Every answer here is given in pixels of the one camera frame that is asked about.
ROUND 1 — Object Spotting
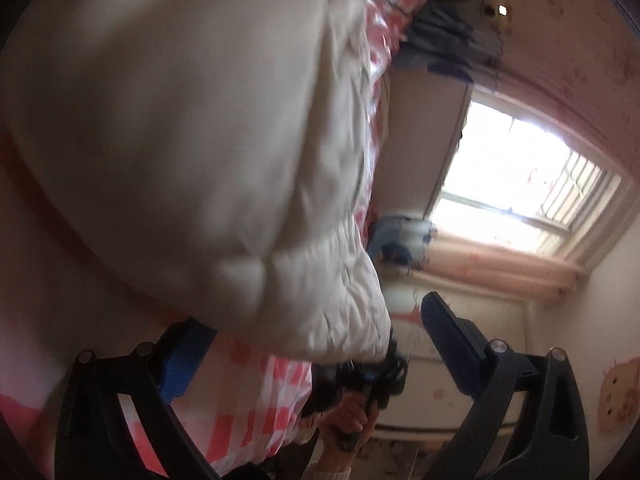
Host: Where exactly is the beige cartoon wall sticker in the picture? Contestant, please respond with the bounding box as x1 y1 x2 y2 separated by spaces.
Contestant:
598 357 640 437

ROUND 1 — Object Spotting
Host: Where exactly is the person's right hand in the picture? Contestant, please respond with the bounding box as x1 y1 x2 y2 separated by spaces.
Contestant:
318 391 382 457

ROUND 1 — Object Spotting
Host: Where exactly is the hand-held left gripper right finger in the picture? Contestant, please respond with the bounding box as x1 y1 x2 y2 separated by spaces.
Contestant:
421 291 592 480

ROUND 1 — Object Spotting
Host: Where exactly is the bright window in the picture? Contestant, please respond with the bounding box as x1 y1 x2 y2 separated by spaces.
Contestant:
429 87 628 263

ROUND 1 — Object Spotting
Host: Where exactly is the pink checked plastic bed sheet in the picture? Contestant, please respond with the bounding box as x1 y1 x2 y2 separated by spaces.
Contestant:
0 0 439 467

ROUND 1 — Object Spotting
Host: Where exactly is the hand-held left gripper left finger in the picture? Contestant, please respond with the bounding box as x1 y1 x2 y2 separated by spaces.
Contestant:
54 317 222 480

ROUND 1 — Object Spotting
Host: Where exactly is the person's right forearm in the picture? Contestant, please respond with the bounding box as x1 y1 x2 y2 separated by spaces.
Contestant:
295 452 354 480

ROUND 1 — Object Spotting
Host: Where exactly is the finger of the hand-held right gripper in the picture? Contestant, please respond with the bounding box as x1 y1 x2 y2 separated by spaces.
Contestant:
384 339 410 376

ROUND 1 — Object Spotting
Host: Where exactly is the cream quilted jacket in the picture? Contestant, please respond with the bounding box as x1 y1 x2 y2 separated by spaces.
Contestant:
0 0 394 367

